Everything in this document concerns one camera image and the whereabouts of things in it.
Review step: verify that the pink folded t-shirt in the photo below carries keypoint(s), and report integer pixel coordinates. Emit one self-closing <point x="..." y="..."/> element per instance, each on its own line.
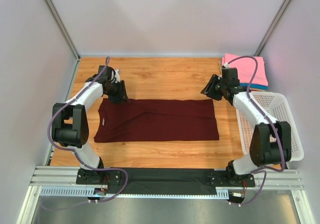
<point x="246" y="68"/>

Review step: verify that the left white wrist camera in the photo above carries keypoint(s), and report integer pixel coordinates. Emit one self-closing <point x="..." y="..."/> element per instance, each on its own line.
<point x="115" y="76"/>

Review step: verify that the blue folded t-shirt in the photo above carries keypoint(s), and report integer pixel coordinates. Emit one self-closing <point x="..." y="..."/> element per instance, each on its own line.
<point x="255" y="86"/>

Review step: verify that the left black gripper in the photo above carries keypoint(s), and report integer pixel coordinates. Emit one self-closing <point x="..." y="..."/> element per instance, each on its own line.
<point x="121" y="91"/>

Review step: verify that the maroon t-shirt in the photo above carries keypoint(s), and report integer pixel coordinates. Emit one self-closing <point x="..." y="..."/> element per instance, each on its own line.
<point x="157" y="120"/>

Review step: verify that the aluminium slotted cable rail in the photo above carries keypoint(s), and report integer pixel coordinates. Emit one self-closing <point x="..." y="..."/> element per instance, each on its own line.
<point x="61" y="181"/>

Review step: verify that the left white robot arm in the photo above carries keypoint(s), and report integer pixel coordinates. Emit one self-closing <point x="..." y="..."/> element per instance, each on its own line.
<point x="69" y="130"/>

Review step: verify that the left aluminium frame post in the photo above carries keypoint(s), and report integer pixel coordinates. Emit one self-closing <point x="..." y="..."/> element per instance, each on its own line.
<point x="58" y="21"/>

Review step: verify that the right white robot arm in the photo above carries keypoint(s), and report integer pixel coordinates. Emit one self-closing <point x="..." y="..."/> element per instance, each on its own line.
<point x="270" y="146"/>

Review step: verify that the white plastic basket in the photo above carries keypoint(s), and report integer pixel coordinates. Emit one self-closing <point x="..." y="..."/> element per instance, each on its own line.
<point x="277" y="106"/>

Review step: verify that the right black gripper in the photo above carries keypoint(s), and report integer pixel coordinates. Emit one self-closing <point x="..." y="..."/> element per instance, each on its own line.
<point x="215" y="87"/>

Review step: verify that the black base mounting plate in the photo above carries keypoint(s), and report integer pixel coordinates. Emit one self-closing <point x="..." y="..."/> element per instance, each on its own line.
<point x="164" y="181"/>

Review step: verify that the aluminium frame post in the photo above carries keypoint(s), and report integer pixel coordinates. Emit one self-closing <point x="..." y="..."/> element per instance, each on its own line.
<point x="273" y="26"/>
<point x="58" y="21"/>

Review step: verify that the right aluminium frame post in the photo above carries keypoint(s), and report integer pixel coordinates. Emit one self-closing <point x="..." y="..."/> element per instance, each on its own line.
<point x="273" y="26"/>

